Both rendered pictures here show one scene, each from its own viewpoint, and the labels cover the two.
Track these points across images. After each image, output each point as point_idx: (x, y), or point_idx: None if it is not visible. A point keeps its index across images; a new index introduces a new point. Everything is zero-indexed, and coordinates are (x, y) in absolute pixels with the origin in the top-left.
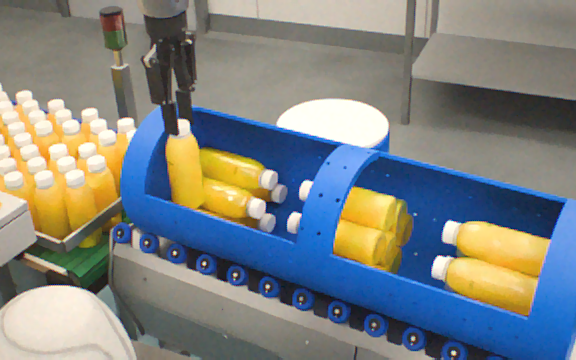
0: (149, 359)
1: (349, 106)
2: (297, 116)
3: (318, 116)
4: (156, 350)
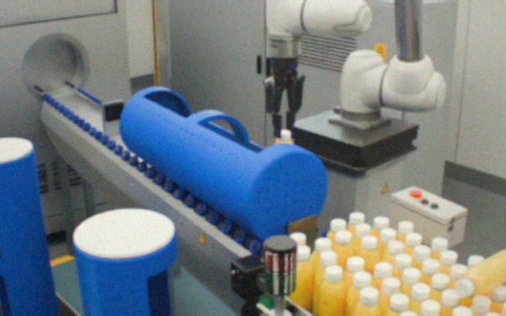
0: (334, 135)
1: (89, 240)
2: (140, 243)
3: (124, 239)
4: (330, 136)
